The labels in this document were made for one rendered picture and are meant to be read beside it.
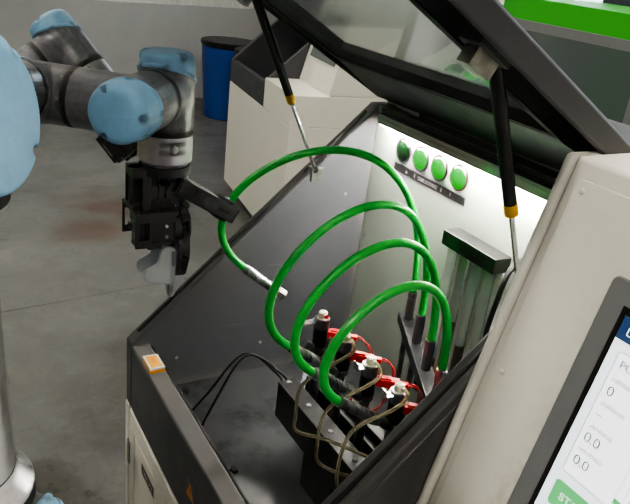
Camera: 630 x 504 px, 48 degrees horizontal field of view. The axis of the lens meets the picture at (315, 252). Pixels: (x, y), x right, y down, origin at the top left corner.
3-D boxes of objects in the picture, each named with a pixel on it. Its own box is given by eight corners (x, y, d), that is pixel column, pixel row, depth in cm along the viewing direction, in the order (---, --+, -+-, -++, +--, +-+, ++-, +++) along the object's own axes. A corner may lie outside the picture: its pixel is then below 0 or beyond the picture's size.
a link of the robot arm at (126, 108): (57, 139, 84) (100, 120, 94) (147, 154, 83) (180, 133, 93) (55, 72, 81) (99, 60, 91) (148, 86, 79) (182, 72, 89)
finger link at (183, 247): (166, 266, 107) (168, 212, 103) (178, 265, 107) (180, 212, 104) (177, 280, 103) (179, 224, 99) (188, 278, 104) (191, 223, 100)
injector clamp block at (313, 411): (271, 444, 142) (278, 380, 136) (314, 432, 147) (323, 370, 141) (362, 571, 115) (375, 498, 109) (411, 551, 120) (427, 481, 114)
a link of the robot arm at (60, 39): (26, 41, 125) (67, 16, 127) (65, 92, 126) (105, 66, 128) (20, 24, 117) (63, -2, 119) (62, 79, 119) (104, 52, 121)
